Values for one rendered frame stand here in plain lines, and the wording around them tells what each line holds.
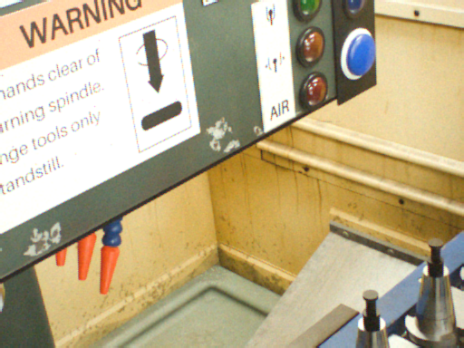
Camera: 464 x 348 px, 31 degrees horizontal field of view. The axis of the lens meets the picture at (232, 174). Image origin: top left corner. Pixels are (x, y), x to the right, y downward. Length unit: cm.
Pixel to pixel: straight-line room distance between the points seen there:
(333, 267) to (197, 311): 45
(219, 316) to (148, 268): 21
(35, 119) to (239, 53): 15
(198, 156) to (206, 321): 153
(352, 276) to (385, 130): 31
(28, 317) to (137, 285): 67
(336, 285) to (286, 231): 25
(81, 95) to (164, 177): 8
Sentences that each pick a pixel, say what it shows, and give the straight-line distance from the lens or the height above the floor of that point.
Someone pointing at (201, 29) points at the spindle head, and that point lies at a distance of 50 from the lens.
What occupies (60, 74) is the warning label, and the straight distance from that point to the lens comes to 44.
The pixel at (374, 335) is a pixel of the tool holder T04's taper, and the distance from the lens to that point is 83.
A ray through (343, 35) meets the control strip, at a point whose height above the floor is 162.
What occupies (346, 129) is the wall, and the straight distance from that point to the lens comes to 166.
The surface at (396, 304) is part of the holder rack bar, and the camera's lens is 98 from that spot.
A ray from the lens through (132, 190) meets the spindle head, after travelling 49.
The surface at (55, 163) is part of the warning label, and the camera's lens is 45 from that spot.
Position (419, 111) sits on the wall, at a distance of 154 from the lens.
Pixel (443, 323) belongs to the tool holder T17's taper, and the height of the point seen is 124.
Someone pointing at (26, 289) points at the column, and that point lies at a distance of 135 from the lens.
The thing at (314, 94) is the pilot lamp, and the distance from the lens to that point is 58.
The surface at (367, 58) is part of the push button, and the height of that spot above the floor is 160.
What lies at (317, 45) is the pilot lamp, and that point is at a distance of 57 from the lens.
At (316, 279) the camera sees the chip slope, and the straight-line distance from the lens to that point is 175.
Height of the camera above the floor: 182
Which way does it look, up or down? 28 degrees down
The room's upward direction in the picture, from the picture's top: 7 degrees counter-clockwise
